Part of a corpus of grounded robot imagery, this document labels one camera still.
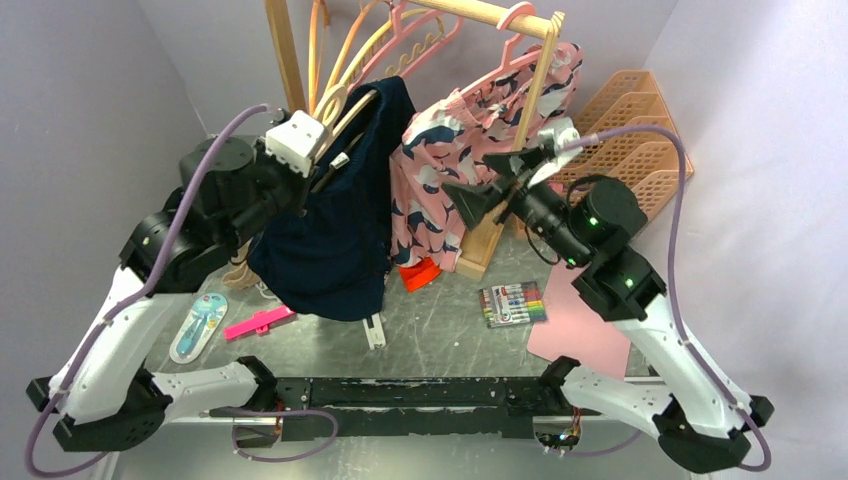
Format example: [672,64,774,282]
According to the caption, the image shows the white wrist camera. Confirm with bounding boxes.
[264,110,328,179]
[527,117,582,188]

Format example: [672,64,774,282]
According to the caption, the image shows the marker pen set box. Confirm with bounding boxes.
[478,281,547,328]

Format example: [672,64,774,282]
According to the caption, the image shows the blue toothbrush package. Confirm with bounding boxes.
[169,292,228,365]

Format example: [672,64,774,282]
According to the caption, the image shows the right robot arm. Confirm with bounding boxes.
[443,148,774,474]

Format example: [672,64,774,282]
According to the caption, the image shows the orange hanger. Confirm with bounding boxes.
[308,0,386,114]

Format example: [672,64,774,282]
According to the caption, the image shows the pink clipboard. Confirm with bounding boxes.
[527,264,631,379]

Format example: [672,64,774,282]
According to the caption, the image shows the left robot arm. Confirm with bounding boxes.
[27,134,315,453]

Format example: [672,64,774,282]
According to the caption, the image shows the pink hanger holding shorts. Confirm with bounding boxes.
[460,1,541,99]

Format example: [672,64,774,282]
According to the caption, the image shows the beige shorts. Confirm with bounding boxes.
[222,245,260,290]

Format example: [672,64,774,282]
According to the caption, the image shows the orange garment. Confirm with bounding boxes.
[398,258,442,293]

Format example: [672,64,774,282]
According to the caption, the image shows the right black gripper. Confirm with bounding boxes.
[441,145,589,266]

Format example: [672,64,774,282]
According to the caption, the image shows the pink shark print shorts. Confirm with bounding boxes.
[389,43,583,271]

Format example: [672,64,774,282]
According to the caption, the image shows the pink plastic clip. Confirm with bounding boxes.
[224,306,295,341]

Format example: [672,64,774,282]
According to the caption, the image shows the wooden clothes rack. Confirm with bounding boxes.
[264,0,566,283]

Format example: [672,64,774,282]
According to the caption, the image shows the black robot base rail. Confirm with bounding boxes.
[243,376,573,441]

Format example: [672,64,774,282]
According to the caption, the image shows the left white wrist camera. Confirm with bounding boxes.
[264,110,328,179]

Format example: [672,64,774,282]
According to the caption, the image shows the yellow hanger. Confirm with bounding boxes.
[309,1,445,118]

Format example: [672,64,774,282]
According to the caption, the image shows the white plastic clip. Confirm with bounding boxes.
[362,312,387,350]

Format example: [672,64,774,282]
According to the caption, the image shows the peach plastic file organizer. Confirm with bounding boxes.
[550,70,679,220]

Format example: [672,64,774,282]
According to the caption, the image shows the pink plastic hanger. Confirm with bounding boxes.
[339,1,464,89]

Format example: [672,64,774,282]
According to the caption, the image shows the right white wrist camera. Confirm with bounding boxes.
[527,117,582,188]

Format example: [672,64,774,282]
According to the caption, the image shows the navy blue shorts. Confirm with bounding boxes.
[247,76,416,322]

